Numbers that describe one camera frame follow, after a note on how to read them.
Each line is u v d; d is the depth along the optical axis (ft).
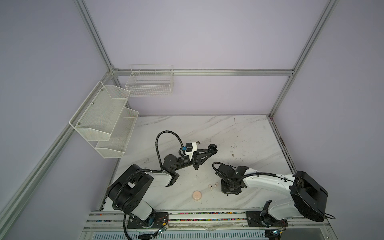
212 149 2.29
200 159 2.25
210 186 2.75
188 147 2.05
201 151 2.32
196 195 2.63
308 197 1.40
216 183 2.80
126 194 1.48
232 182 1.98
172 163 2.05
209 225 2.40
